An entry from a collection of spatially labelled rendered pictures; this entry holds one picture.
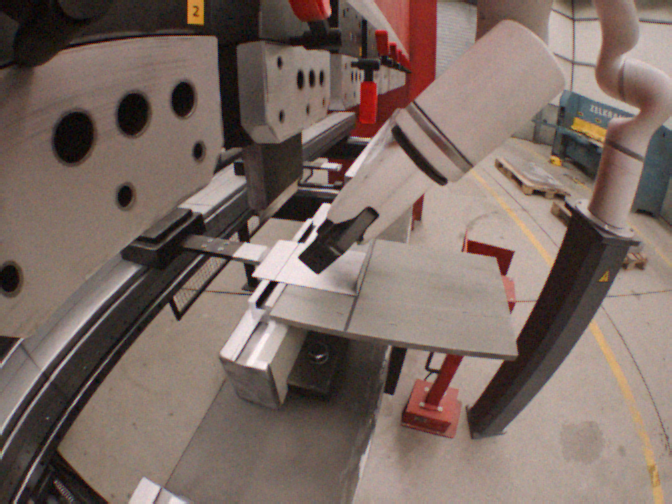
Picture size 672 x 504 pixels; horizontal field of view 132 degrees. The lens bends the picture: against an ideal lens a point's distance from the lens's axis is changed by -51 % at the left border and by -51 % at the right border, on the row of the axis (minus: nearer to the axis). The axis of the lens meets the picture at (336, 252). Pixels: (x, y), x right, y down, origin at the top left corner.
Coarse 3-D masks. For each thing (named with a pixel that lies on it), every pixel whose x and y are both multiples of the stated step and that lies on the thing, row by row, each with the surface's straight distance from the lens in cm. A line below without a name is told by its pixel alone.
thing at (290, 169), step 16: (256, 144) 28; (272, 144) 30; (288, 144) 33; (256, 160) 28; (272, 160) 30; (288, 160) 34; (256, 176) 29; (272, 176) 30; (288, 176) 34; (256, 192) 30; (272, 192) 30; (288, 192) 36; (256, 208) 30; (272, 208) 33
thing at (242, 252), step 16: (176, 208) 53; (160, 224) 49; (176, 224) 49; (192, 224) 50; (144, 240) 48; (160, 240) 47; (176, 240) 48; (192, 240) 48; (208, 240) 46; (224, 240) 45; (128, 256) 52; (144, 256) 48; (160, 256) 46; (176, 256) 48; (224, 256) 42; (240, 256) 41; (256, 256) 40
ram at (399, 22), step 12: (348, 0) 47; (360, 0) 56; (384, 0) 90; (396, 0) 130; (408, 0) 237; (360, 12) 55; (372, 12) 68; (384, 12) 89; (396, 12) 129; (408, 12) 234; (372, 24) 68; (396, 24) 128; (408, 24) 233; (408, 36) 234; (408, 48) 237
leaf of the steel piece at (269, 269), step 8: (280, 240) 44; (280, 248) 42; (288, 248) 42; (272, 256) 40; (280, 256) 40; (288, 256) 40; (264, 264) 39; (272, 264) 39; (280, 264) 39; (256, 272) 38; (264, 272) 38; (272, 272) 38; (272, 280) 37
